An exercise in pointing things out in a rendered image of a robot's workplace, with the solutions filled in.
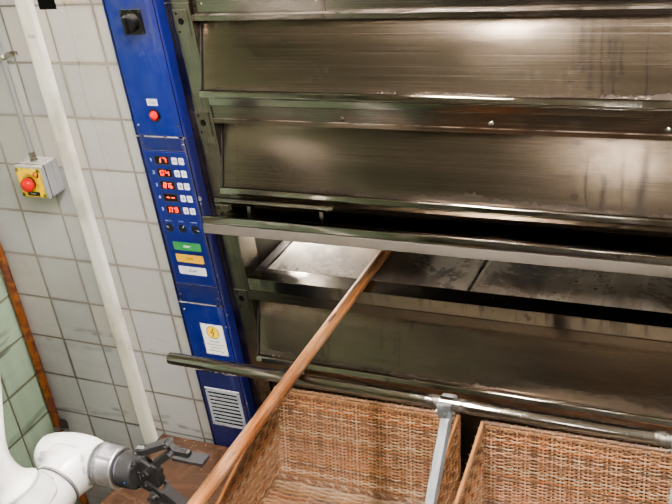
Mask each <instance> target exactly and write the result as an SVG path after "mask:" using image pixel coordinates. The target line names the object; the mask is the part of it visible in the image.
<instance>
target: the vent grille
mask: <svg viewBox="0 0 672 504"><path fill-rule="evenodd" d="M204 388H205V392H206V396H207V400H208V404H209V408H210V412H211V416H212V420H213V424H217V425H222V426H227V427H233V428H238V429H244V427H245V426H246V421H245V417H244V412H243V408H242V404H241V399H240V395H239V392H234V391H229V390H223V389H217V388H211V387H206V386H204Z"/></svg>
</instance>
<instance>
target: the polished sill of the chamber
mask: <svg viewBox="0 0 672 504"><path fill-rule="evenodd" d="M247 280H248V284H249V289H250V290H253V291H261V292H269V293H277V294H285V295H293V296H301V297H309V298H317V299H325V300H334V301H341V300H342V298H343V297H344V296H345V295H346V293H347V292H348V291H349V289H350V288H351V287H352V285H353V284H354V283H355V281H356V280H357V279H356V278H347V277H338V276H329V275H320V274H311V273H302V272H293V271H284V270H275V269H266V268H256V270H255V271H254V272H253V273H252V274H251V275H250V276H249V277H248V278H247ZM354 303H358V304H366V305H374V306H382V307H390V308H398V309H407V310H415V311H423V312H431V313H439V314H447V315H455V316H463V317H471V318H480V319H488V320H496V321H504V322H512V323H520V324H528V325H536V326H544V327H552V328H561V329H569V330H577V331H585V332H593V333H601V334H609V335H617V336H625V337H634V338H642V339H650V340H658V341H666V342H672V314H670V313H661V312H652V311H643V310H634V309H625V308H616V307H607V306H598V305H589V304H580V303H571V302H562V301H554V300H545V299H536V298H527V297H518V296H509V295H500V294H491V293H482V292H473V291H464V290H455V289H446V288H437V287H428V286H419V285H410V284H401V283H392V282H383V281H374V280H371V281H370V282H369V283H368V285H367V286H366V288H365V289H364V290H363V292H362V293H361V294H360V296H359V297H358V298H357V300H356V301H355V302H354Z"/></svg>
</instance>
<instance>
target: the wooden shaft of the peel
mask: <svg viewBox="0 0 672 504"><path fill-rule="evenodd" d="M391 252H392V251H388V250H379V251H378V252H377V254H376V255H375V256H374V258H373V259H372V260H371V262H370V263H369V264H368V266H367V267H366V268H365V270H364V271H363V272H362V273H361V275H360V276H359V277H358V279H357V280H356V281H355V283H354V284H353V285H352V287H351V288H350V289H349V291H348V292H347V293H346V295H345V296H344V297H343V298H342V300H341V301H340V302H339V304H338V305H337V306H336V308H335V309H334V310H333V312H332V313H331V314H330V316H329V317H328V318H327V320H326V321H325V322H324V323H323V325H322V326H321V327H320V329H319V330H318V331H317V333H316V334H315V335H314V337H313V338H312V339H311V341H310V342H309V343H308V345H307V346H306V347H305V348H304V350H303V351H302V352H301V354H300V355H299V356H298V358H297V359H296V360H295V362H294V363H293V364H292V366H291V367H290V368H289V370H288V371H287V372H286V373H285V375H284V376H283V377H282V379H281V380H280V381H279V383H278V384H277V385H276V387H275V388H274V389H273V391H272V392H271V393H270V395H269V396H268V397H267V398H266V400H265V401H264V402H263V404H262V405H261V406H260V408H259V409H258V410H257V412H256V413H255V414H254V416H253V417H252V418H251V420H250V421H249V422H248V423H247V425H246V426H245V427H244V429H243V430H242V431H241V433H240V434H239V435H238V437H237V438H236V439H235V441H234V442H233V443H232V445H231V446H230V447H229V448H228V450H227V451H226V452H225V454H224V455H223V456H222V458H221V459H220V460H219V462H218V463H217V464H216V466H215V467H214V468H213V470H212V471H211V472H210V473H209V475H208V476H207V477H206V479H205V480H204V481H203V483H202V484H201V485H200V487H199V488H198V489H197V491H196V492H195V493H194V495H193V496H192V497H191V499H190V500H189V501H188V502H187V504H206V503H207V502H208V500H209V499H210V498H211V496H212V495H213V494H214V492H215V491H216V489H217V488H218V487H219V485H220V484H221V483H222V481H223V480H224V479H225V477H226V476H227V475H228V473H229V472H230V470H231V469H232V468H233V466H234V465H235V464H236V462H237V461H238V460H239V458H240V457H241V456H242V454H243V453H244V452H245V450H246V449H247V447H248V446H249V445H250V443H251V442H252V441H253V439H254V438H255V437H256V435H257V434H258V433H259V431H260V430H261V428H262V427H263V426H264V424H265V423H266V422H267V420H268V419H269V418H270V416H271V415H272V414H273V412H274V411H275V409H276V408H277V407H278V405H279V404H280V403H281V401H282V400H283V399H284V397H285V396H286V395H287V393H288V392H289V391H290V389H291V388H292V386H293V385H294V384H295V382H296V381H297V380H298V378H299V377H300V376H301V374H302V373H303V372H304V370H305V369H306V367H307V366H308V365H309V363H310V362H311V361H312V359H313V358H314V357H315V355H316V354H317V353H318V351H319V350H320V349H321V347H322V346H323V344H324V343H325V342H326V340H327V339H328V338H329V336H330V335H331V334H332V332H333V331H334V330H335V328H336V327H337V325H338V324H339V323H340V321H341V320H342V319H343V317H344V316H345V315H346V313H347V312H348V311H349V309H350V308H351V307H352V305H353V304H354V302H355V301H356V300H357V298H358V297H359V296H360V294H361V293H362V292H363V290H364V289H365V288H366V286H367V285H368V283H369V282H370V281H371V279H372V278H373V277H374V275H375V274H376V273H377V271H378V270H379V269H380V267H381V266H382V264H383V263H384V262H385V260H386V259H387V258H388V256H389V255H390V254H391Z"/></svg>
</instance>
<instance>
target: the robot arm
mask: <svg viewBox="0 0 672 504"><path fill-rule="evenodd" d="M173 441H174V438H173V437H167V438H165V439H161V440H158V441H155V442H152V443H149V444H144V443H140V444H139V445H138V446H137V447H136V448H135V450H134V451H132V450H131V449H130V448H129V447H127V446H123V445H118V444H113V443H110V442H104V441H102V440H101V439H99V438H97V437H94V436H91V435H87V434H82V433H75V432H56V433H51V434H48V435H46V436H44V437H43V438H42V439H41V440H40V441H39V442H38V444H37V445H36V447H35V450H34V462H35V465H36V467H37V469H38V470H37V469H36V468H23V467H21V466H20V465H18V464H17V463H16V462H15V461H14V460H13V458H12V456H11V455H10V453H9V450H8V447H7V443H6V437H5V427H4V414H3V401H2V388H1V375H0V504H74V503H75V502H76V501H77V499H78V498H79V497H80V496H81V495H83V494H84V493H85V492H86V491H88V490H89V489H90V488H92V487H93V486H94V485H96V486H99V487H106V488H110V489H115V490H119V489H122V488H127V489H131V490H137V489H141V488H143V489H145V490H147V491H149V497H148V498H147V500H148V502H150V503H154V504H187V502H188V501H189V500H188V499H186V498H185V497H184V496H183V495H181V494H180V493H179V492H178V491H176V490H175V489H174V488H173V487H171V486H170V482H169V481H167V480H166V478H165V475H164V473H163V467H161V466H160V465H162V464H163V463H164V462H166V461H167V460H168V459H169V458H171V457H172V456H173V455H174V456H173V457H172V461H175V462H180V463H184V464H189V465H194V466H199V467H203V466H204V465H205V463H206V462H207V461H208V460H209V458H210V455H209V454H205V453H200V452H195V451H191V450H190V449H187V448H182V447H178V445H176V444H174V442H173ZM165 449H167V450H166V451H165V452H164V453H163V454H161V455H160V456H158V457H157V458H155V459H154V460H152V459H151V458H150V457H148V456H147V455H149V454H152V453H156V452H159V451H162V450H165ZM163 484H164V487H163V489H162V490H159V489H158V488H160V487H161V486H162V485H163Z"/></svg>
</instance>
